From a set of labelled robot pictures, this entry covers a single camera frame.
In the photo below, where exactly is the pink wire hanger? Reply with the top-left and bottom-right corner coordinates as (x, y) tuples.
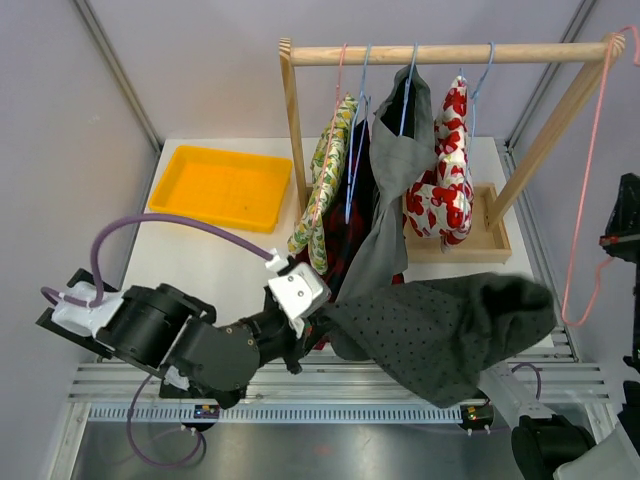
(561, 24), (639, 328)
(304, 43), (350, 227)

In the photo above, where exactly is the lemon print skirt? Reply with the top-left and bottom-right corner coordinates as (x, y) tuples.
(287, 94), (358, 275)

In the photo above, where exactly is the red plaid skirt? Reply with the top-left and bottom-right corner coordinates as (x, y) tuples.
(299, 119), (406, 351)

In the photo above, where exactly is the dark grey dotted skirt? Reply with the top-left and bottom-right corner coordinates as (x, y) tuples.
(317, 272), (557, 408)

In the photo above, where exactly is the red floral white skirt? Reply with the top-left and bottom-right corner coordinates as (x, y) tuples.
(404, 75), (474, 252)

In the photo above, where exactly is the blue wire hanger floral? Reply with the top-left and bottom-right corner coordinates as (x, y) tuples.
(459, 41), (495, 218)

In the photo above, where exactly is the grey pleated skirt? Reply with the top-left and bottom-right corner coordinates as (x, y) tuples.
(337, 66), (436, 300)

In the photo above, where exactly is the blue wire hanger plaid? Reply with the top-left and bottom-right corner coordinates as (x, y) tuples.
(345, 44), (372, 224)

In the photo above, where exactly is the blue wire hanger grey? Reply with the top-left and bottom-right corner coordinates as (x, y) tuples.
(398, 42), (419, 137)

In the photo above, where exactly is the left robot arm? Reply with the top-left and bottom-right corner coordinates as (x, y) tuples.
(36, 263), (331, 409)

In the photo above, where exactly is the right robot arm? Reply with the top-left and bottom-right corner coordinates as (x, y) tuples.
(453, 173), (639, 479)

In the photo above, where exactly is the wooden clothes rack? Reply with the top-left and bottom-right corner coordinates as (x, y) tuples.
(278, 33), (626, 264)

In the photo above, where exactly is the yellow plastic tray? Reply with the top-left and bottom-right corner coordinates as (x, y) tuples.
(148, 145), (292, 233)

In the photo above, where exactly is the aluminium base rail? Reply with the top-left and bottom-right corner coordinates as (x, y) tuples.
(48, 327), (618, 479)

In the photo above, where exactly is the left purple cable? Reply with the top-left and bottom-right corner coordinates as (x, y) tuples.
(39, 212), (277, 466)

